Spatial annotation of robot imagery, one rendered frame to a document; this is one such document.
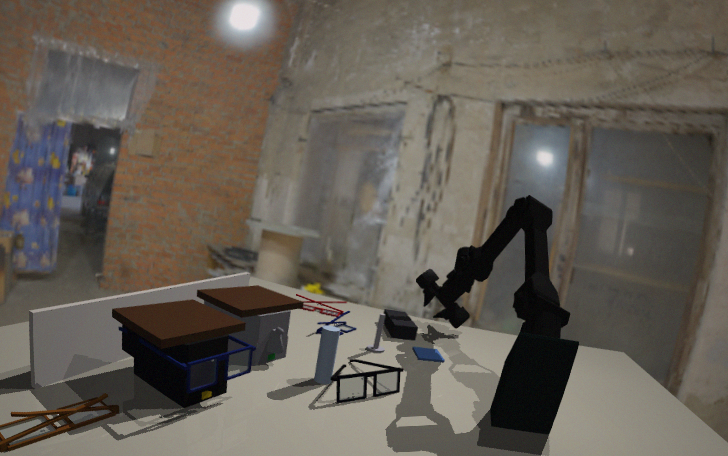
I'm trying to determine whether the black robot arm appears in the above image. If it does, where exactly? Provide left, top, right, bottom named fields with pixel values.
left=443, top=195, right=570, bottom=339

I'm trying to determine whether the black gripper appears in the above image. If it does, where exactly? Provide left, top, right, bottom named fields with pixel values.
left=416, top=269, right=470, bottom=329

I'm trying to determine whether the white flat panel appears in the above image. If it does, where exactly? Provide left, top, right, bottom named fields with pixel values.
left=29, top=272, right=251, bottom=389

